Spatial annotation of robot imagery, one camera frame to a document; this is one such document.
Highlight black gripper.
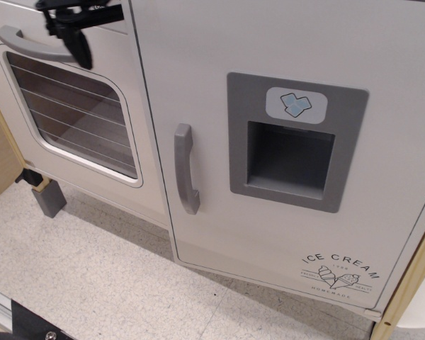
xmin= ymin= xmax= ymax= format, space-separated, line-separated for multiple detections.
xmin=35 ymin=0 xmax=124 ymax=69

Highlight grey fridge door handle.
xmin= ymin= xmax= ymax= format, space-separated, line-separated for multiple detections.
xmin=174 ymin=123 xmax=200 ymax=215

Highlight white toy fridge door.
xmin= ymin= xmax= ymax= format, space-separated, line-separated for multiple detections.
xmin=130 ymin=1 xmax=425 ymax=312

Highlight white oven door with window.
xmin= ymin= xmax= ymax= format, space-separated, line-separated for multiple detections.
xmin=0 ymin=1 xmax=169 ymax=228

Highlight grey cabinet foot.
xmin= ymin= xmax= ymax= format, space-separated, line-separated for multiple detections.
xmin=32 ymin=181 xmax=67 ymax=218

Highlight grey ice dispenser panel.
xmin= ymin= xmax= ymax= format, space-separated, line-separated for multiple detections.
xmin=227 ymin=72 xmax=369 ymax=213

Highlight grey oven door handle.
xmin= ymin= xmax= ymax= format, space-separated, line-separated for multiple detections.
xmin=0 ymin=25 xmax=76 ymax=62

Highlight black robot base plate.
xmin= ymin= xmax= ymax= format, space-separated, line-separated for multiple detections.
xmin=11 ymin=300 xmax=74 ymax=340

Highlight beige wooden right post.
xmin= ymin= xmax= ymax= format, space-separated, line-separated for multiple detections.
xmin=370 ymin=234 xmax=425 ymax=340

